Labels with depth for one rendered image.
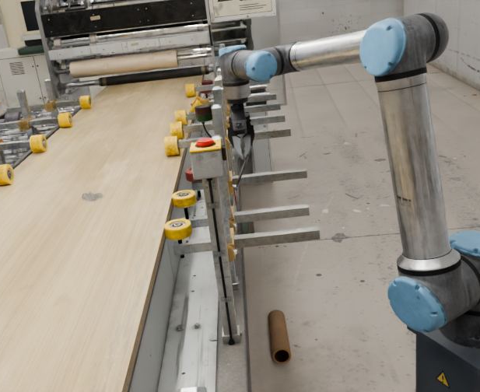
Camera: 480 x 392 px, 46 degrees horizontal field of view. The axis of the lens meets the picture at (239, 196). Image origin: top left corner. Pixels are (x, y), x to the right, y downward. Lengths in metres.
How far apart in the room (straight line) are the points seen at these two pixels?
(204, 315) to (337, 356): 0.95
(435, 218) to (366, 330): 1.41
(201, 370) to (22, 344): 0.49
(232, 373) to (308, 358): 1.20
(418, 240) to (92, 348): 0.77
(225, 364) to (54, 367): 0.43
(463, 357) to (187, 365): 0.71
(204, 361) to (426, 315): 0.59
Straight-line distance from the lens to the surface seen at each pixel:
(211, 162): 1.27
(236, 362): 1.44
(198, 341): 1.67
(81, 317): 1.34
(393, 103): 1.34
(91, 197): 2.03
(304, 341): 2.68
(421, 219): 1.39
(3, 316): 1.44
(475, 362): 1.61
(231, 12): 4.28
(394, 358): 2.59
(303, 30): 10.74
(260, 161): 4.51
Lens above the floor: 1.57
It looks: 21 degrees down
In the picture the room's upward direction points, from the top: 7 degrees counter-clockwise
